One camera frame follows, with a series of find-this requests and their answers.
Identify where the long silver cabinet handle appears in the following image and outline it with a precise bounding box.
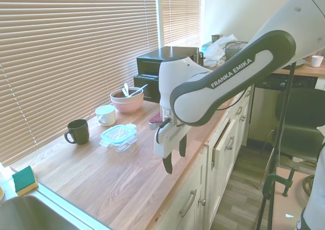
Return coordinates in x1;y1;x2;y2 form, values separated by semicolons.
179;189;198;218

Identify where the clear glass food container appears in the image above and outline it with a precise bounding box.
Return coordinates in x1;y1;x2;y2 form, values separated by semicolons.
99;123;138;148

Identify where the grey maroon wrist camera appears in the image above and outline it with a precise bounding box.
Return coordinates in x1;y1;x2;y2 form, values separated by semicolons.
148;114;165;131

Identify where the black camera stand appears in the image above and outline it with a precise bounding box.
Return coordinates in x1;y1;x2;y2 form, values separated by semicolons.
255;61;297;230

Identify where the stainless steel sink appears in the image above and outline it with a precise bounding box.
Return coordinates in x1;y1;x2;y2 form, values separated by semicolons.
0;184;112;230

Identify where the wide beige window blind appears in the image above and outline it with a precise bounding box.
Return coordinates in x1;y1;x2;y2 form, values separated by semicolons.
0;0;159;168

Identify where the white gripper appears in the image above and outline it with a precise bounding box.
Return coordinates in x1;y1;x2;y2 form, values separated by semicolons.
153;124;188;175

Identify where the white plastic spoon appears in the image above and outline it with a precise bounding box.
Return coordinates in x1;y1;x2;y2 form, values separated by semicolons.
121;82;131;98
128;84;149;98

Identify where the dark wire basket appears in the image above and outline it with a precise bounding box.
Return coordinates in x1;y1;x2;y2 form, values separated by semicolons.
224;41;249;59

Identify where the stainless steel dishwasher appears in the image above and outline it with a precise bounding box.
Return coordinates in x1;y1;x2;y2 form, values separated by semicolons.
247;74;318;147

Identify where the pink bowl brown inside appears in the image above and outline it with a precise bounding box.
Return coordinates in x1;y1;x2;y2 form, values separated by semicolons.
110;87;144;104

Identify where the small white cup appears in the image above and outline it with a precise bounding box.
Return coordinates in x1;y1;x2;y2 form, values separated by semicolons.
311;55;323;68

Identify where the black countertop appliance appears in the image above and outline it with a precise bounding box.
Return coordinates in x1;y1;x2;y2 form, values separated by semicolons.
133;46;200;105

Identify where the green metal clamp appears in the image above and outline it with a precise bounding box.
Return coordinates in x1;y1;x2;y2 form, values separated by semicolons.
262;167;297;198

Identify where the black ceramic mug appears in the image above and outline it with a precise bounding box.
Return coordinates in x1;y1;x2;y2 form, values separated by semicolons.
64;119;90;146

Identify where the white ceramic mug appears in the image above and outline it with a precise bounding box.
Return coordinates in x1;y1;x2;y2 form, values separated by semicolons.
94;105;117;127

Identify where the narrow beige window blind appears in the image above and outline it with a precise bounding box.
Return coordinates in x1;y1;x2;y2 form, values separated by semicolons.
159;0;204;48

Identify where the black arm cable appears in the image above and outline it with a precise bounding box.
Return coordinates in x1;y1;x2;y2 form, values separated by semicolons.
215;86;246;111

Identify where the white plastic bag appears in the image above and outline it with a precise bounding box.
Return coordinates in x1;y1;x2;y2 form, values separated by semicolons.
204;34;239;68

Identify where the open white drawer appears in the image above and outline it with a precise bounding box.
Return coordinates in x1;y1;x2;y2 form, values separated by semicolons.
211;118;239;170

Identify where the green yellow sponge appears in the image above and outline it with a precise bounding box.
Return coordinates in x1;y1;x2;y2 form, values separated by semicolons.
11;165;39;197

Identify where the silver drawer handle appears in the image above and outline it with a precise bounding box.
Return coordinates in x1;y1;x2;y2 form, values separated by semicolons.
225;136;235;151

